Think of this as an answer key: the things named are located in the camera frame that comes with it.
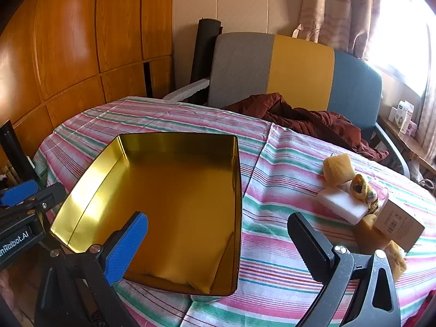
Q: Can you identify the patterned beige curtain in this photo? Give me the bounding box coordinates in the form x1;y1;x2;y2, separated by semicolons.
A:
293;0;385;62

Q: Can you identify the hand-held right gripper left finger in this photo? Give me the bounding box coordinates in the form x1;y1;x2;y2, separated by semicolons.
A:
34;211;150;327

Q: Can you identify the yellow sponge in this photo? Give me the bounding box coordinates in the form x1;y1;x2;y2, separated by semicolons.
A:
383;240;407;281
323;154;355;186

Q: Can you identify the wooden side table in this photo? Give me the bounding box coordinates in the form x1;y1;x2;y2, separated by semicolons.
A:
378;114;436;178

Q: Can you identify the black rolled mat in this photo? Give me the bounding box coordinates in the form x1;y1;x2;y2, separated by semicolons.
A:
190;19;222;84

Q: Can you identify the small white cardboard box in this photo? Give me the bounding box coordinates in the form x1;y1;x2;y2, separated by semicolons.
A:
373;198;426;250

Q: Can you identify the black tube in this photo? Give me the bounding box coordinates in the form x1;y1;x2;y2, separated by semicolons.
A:
0;119;35;184

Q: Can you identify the beige sock roll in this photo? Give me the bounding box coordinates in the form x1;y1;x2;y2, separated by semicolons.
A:
352;214;390;254

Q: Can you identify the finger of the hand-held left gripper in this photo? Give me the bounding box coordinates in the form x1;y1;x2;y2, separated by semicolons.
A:
20;182;66;222
0;179;39;208

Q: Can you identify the grey yellow blue chair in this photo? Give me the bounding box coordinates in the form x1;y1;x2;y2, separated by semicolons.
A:
208;32;411;178

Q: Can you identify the dark red jacket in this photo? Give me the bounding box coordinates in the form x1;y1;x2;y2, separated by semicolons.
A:
223;93;389;161

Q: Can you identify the wooden wardrobe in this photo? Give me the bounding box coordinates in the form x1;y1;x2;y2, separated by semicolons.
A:
0;0;174;178

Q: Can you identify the yellow patterned sock bundle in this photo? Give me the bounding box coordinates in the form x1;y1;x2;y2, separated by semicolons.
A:
350;174;379;215

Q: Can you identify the white foam block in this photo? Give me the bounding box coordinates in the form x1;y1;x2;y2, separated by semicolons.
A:
317;186;372;225

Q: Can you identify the striped pink green tablecloth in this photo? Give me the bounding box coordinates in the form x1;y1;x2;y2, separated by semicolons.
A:
34;96;436;327

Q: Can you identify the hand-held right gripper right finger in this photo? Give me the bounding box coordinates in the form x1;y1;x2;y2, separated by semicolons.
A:
287;212;402;327

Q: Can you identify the window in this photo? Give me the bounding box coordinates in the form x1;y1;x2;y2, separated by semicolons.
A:
368;0;436;99

